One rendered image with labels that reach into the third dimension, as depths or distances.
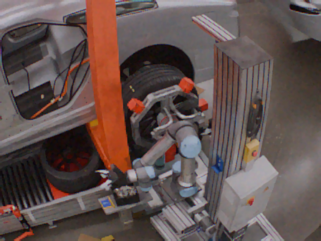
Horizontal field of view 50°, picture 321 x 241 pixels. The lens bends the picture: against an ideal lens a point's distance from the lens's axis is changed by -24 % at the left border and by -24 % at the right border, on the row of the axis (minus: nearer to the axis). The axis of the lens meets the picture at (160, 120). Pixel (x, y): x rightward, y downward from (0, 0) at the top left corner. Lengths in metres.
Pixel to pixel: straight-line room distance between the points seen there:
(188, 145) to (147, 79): 0.98
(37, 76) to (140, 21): 1.38
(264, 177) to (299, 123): 2.33
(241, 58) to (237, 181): 0.81
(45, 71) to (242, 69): 2.53
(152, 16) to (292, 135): 2.24
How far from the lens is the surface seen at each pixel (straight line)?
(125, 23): 3.18
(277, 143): 4.50
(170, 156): 3.67
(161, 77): 3.27
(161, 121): 3.33
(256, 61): 2.07
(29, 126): 3.46
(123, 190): 3.31
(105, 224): 3.80
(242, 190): 2.48
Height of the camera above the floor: 3.21
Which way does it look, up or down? 44 degrees down
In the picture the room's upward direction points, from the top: 3 degrees counter-clockwise
